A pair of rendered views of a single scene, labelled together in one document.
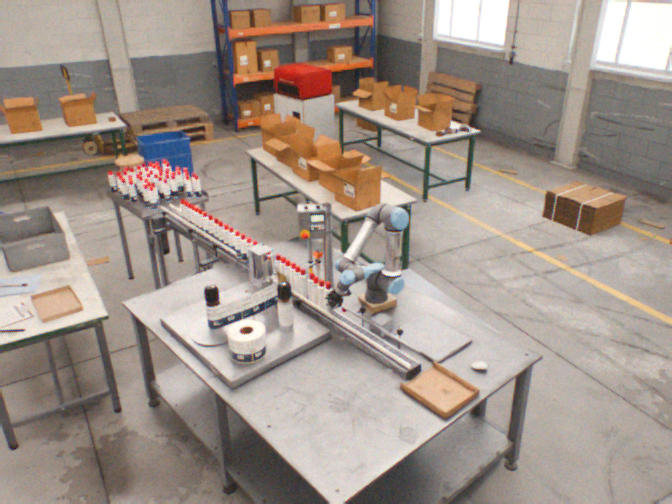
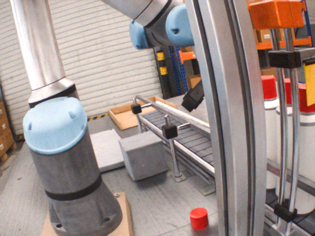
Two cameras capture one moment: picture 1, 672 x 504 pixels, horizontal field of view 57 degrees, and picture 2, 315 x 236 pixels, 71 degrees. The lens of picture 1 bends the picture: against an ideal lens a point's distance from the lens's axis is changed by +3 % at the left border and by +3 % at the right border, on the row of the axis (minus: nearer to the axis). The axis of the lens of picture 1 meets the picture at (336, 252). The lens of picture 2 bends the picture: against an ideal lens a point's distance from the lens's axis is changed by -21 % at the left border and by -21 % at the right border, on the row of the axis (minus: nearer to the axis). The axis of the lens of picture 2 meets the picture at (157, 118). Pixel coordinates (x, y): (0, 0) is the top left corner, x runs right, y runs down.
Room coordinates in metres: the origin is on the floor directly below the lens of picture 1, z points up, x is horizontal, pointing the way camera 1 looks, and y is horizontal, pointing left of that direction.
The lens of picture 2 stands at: (3.52, 0.08, 1.17)
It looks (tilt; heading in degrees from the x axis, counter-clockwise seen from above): 16 degrees down; 204
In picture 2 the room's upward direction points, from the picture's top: 12 degrees counter-clockwise
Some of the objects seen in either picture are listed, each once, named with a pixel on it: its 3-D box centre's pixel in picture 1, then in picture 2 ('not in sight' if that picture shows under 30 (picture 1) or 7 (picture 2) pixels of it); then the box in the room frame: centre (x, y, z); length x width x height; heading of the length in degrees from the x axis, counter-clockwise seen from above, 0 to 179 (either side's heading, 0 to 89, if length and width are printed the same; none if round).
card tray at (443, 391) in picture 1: (439, 388); (139, 111); (2.38, -0.51, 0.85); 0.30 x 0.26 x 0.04; 40
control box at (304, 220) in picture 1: (312, 222); not in sight; (3.28, 0.14, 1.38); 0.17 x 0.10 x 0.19; 95
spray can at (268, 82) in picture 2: (321, 295); (270, 135); (3.09, 0.09, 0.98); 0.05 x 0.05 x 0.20
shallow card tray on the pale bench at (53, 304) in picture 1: (56, 302); not in sight; (3.33, 1.80, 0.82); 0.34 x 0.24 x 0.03; 35
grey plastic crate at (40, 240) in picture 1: (30, 237); not in sight; (4.12, 2.28, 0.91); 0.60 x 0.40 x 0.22; 32
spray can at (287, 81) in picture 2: (316, 291); (290, 142); (3.13, 0.13, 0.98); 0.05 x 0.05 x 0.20
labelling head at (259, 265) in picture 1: (262, 266); not in sight; (3.41, 0.48, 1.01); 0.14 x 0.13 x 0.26; 40
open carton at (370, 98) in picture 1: (373, 93); not in sight; (8.43, -0.56, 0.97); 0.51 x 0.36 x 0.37; 122
